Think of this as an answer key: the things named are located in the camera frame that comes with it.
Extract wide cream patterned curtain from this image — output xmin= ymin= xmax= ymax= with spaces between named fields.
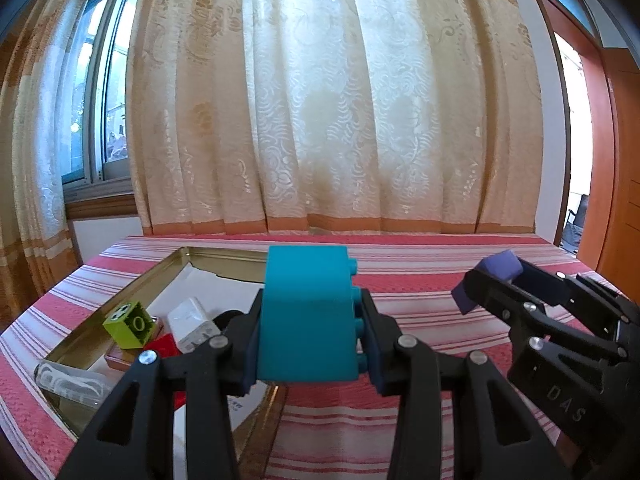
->
xmin=125 ymin=0 xmax=544 ymax=237

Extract black round object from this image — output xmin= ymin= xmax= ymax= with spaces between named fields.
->
xmin=212 ymin=310 xmax=247 ymax=334

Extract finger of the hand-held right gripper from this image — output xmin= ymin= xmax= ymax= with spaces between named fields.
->
xmin=462 ymin=260 xmax=552 ymax=334
xmin=515 ymin=256 xmax=622 ymax=322

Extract white cardboard box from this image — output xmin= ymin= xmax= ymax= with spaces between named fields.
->
xmin=171 ymin=384 xmax=272 ymax=480

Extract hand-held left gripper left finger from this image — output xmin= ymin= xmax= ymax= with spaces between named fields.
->
xmin=57 ymin=287 xmax=266 ymax=480

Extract red block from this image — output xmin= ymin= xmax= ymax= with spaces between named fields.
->
xmin=142 ymin=335 xmax=189 ymax=407

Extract gold metal tin tray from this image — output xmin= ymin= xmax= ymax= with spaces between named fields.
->
xmin=35 ymin=246 xmax=289 ymax=480

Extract window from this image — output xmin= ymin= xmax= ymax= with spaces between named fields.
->
xmin=61 ymin=0 xmax=134 ymax=187

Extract purple block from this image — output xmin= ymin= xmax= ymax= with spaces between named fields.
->
xmin=450 ymin=250 xmax=524 ymax=317

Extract clear plastic card box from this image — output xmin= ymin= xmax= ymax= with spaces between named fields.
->
xmin=34 ymin=360 xmax=114 ymax=407

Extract narrow cream patterned curtain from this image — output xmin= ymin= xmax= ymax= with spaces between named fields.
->
xmin=0 ymin=0 xmax=84 ymax=332

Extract pink striped tablecloth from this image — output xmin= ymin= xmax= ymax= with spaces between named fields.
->
xmin=0 ymin=232 xmax=640 ymax=480

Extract rose gold framed case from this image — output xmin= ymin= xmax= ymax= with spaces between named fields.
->
xmin=104 ymin=344 xmax=147 ymax=372

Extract wooden window sill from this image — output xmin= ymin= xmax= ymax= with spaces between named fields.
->
xmin=64 ymin=191 xmax=142 ymax=222

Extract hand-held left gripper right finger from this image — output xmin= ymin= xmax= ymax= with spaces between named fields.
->
xmin=357 ymin=287 xmax=571 ymax=480

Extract teal building block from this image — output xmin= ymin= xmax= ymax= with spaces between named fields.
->
xmin=257 ymin=245 xmax=362 ymax=384

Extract dark chair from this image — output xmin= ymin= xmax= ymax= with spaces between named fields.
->
xmin=561 ymin=194 xmax=592 ymax=257

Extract green building block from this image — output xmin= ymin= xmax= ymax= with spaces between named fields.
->
xmin=102 ymin=300 xmax=157 ymax=350

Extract white paper liner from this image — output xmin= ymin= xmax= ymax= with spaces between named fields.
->
xmin=149 ymin=264 xmax=267 ymax=322

